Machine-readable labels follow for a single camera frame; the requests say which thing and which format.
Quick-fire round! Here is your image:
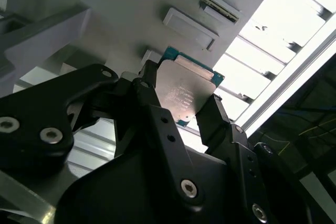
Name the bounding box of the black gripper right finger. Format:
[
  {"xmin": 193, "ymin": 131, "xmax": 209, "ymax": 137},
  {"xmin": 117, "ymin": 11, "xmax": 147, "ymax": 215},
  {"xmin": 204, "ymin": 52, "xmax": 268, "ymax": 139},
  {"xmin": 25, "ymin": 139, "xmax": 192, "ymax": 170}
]
[{"xmin": 195, "ymin": 94, "xmax": 310, "ymax": 224}]

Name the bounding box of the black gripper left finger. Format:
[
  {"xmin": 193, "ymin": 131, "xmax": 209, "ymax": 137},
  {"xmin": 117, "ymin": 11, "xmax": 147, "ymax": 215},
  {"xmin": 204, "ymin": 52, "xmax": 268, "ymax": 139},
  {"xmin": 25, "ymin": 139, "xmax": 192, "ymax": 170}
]
[{"xmin": 0, "ymin": 60, "xmax": 207, "ymax": 224}]

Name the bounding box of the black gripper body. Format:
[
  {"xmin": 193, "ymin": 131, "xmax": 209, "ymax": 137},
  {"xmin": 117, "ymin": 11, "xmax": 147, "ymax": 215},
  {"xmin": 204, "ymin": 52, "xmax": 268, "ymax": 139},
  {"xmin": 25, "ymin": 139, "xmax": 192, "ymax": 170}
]
[{"xmin": 54, "ymin": 147, "xmax": 245, "ymax": 224}]

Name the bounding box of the silver CPU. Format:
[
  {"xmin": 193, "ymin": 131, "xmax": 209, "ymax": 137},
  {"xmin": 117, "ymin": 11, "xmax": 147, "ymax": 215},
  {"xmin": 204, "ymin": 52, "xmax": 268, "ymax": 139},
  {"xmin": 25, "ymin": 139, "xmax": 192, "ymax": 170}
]
[{"xmin": 157, "ymin": 46, "xmax": 226, "ymax": 130}]

